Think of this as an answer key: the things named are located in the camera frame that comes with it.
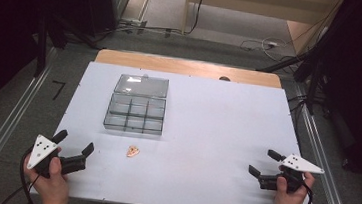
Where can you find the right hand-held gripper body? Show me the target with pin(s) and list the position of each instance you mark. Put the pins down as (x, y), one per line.
(298, 164)

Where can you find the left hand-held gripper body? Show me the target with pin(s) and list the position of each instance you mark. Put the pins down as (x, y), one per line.
(41, 150)

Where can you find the small pizza slice toy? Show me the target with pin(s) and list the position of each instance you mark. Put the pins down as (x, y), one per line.
(133, 151)

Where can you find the clear plastic compartment box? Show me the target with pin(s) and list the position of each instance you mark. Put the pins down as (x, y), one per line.
(136, 108)

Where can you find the person's left hand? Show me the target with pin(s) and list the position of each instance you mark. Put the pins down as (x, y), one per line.
(51, 181)

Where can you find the person's right hand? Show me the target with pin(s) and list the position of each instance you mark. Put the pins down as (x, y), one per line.
(288, 201)

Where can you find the white board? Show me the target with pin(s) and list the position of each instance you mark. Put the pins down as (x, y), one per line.
(205, 144)

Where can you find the black metal stand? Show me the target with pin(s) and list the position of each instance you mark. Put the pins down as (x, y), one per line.
(312, 74)

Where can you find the wooden table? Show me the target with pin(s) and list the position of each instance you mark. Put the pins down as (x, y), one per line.
(172, 64)

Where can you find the grey power strip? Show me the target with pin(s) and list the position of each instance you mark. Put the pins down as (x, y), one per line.
(133, 22)

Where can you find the black cabinet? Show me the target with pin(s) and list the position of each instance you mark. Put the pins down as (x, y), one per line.
(99, 3)

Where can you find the light wooden shelf unit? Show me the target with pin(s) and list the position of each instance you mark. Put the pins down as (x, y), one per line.
(262, 4)

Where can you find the metal floor rail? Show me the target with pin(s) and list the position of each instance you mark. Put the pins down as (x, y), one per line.
(326, 156)
(6, 125)

